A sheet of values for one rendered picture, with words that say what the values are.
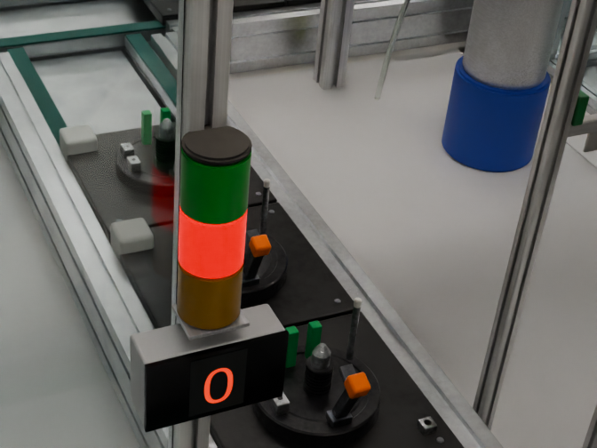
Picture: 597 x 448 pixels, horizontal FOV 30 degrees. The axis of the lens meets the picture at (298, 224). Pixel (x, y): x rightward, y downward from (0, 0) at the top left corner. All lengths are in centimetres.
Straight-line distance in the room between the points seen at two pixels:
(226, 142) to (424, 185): 104
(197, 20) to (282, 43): 133
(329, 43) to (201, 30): 124
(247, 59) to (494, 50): 51
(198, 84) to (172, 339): 22
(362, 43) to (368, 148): 35
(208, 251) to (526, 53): 105
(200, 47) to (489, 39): 105
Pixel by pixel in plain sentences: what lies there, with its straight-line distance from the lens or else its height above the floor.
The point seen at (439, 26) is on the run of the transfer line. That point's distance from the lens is 225.
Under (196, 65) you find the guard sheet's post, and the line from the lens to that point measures 78.
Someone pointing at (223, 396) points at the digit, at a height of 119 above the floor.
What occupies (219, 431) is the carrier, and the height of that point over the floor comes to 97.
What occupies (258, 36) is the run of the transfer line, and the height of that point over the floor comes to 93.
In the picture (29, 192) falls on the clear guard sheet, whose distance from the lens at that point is 80.
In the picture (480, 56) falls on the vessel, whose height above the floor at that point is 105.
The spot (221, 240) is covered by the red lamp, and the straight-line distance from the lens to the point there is 81.
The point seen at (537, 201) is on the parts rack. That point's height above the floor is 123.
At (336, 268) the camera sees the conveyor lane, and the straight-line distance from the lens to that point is 143.
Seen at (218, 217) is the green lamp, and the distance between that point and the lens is 80.
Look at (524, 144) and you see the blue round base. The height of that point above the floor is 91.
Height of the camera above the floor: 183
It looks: 35 degrees down
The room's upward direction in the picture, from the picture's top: 6 degrees clockwise
